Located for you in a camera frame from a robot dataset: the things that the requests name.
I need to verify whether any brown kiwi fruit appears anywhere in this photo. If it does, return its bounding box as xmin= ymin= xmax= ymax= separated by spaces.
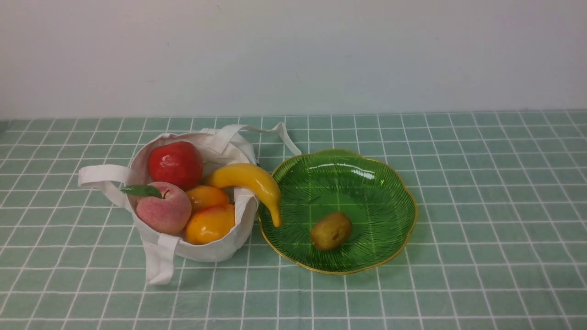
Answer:
xmin=310 ymin=211 xmax=353 ymax=251

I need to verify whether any green glass plate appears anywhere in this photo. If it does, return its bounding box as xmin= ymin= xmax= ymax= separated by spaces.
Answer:
xmin=258 ymin=149 xmax=419 ymax=275

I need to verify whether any white cloth bag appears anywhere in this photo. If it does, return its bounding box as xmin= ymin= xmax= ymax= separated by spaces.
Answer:
xmin=78 ymin=122 xmax=302 ymax=286

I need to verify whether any lower orange fruit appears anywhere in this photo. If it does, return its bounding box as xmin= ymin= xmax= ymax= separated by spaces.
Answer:
xmin=184 ymin=204 xmax=235 ymax=245

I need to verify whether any orange fruit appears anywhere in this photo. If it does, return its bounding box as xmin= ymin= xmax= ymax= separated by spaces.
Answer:
xmin=184 ymin=204 xmax=235 ymax=245
xmin=185 ymin=185 xmax=230 ymax=214

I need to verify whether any red apple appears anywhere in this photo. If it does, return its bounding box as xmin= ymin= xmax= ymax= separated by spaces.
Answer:
xmin=147 ymin=141 xmax=204 ymax=191

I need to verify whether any upper orange fruit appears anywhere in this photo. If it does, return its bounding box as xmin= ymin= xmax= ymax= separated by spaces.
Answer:
xmin=185 ymin=185 xmax=230 ymax=214

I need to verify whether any green checkered tablecloth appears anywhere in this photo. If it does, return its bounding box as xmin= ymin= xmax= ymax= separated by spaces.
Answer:
xmin=0 ymin=111 xmax=587 ymax=330

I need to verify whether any yellow banana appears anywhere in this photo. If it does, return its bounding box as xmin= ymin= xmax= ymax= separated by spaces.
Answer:
xmin=201 ymin=163 xmax=282 ymax=228

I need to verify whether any pink peach with leaf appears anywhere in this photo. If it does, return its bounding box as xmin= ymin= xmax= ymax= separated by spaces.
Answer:
xmin=120 ymin=181 xmax=192 ymax=236

